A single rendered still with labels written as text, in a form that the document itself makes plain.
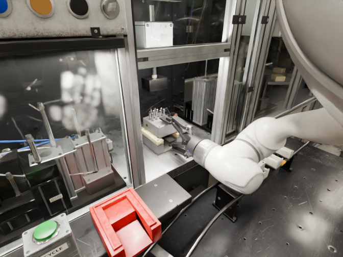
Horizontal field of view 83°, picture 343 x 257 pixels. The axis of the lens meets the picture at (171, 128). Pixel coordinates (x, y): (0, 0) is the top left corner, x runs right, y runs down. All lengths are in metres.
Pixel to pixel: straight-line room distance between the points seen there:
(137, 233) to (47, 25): 0.49
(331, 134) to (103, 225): 0.49
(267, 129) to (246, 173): 0.15
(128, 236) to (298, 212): 0.74
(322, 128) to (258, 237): 0.62
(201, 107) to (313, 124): 0.67
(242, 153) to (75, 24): 0.50
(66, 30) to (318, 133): 0.46
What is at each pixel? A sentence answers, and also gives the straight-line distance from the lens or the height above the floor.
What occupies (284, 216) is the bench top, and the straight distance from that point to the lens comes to 1.01.
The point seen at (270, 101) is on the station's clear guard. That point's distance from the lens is 1.21.
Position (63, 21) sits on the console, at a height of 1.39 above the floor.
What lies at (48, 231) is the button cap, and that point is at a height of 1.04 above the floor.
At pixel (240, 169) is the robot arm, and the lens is 0.56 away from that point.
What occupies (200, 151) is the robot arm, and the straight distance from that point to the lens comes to 0.63.
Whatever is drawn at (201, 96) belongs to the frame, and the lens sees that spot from 0.97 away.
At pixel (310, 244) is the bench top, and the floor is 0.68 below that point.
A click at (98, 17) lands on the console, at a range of 0.47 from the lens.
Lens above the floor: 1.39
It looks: 28 degrees down
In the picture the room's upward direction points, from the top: straight up
